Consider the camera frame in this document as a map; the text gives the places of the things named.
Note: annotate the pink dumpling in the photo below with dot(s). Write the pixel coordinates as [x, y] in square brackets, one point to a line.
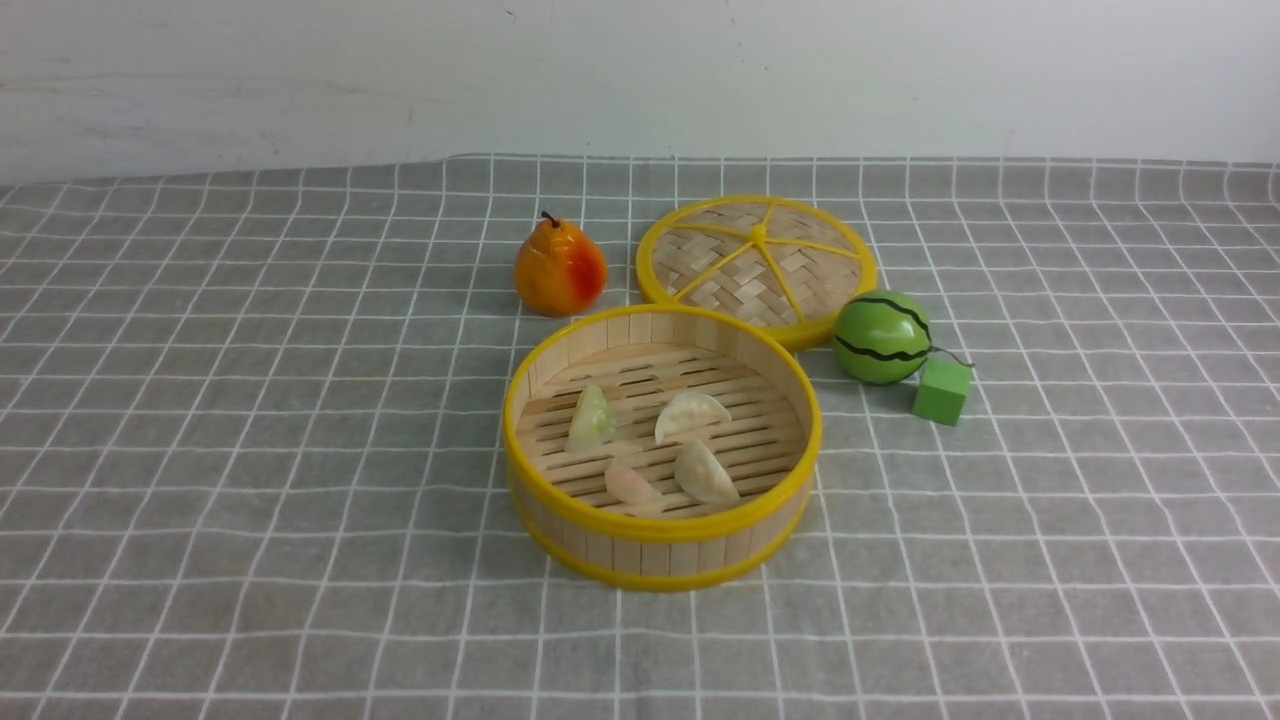
[628, 486]

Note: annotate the cream white dumpling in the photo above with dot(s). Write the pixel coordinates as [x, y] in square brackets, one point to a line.
[700, 475]

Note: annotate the pale green dumpling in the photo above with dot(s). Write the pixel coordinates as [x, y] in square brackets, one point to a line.
[593, 421]

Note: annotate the green cube block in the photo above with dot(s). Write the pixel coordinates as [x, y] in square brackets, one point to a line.
[942, 390]

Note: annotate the woven bamboo steamer lid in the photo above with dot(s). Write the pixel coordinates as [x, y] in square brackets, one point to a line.
[778, 264]

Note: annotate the bamboo steamer tray yellow rim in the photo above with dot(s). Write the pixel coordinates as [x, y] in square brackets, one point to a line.
[661, 448]

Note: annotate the grey grid tablecloth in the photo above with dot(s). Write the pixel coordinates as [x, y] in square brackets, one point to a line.
[251, 463]

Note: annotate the green toy watermelon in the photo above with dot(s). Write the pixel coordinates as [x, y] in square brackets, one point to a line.
[881, 337]

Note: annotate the orange toy pear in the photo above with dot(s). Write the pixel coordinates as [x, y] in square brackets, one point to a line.
[559, 271]

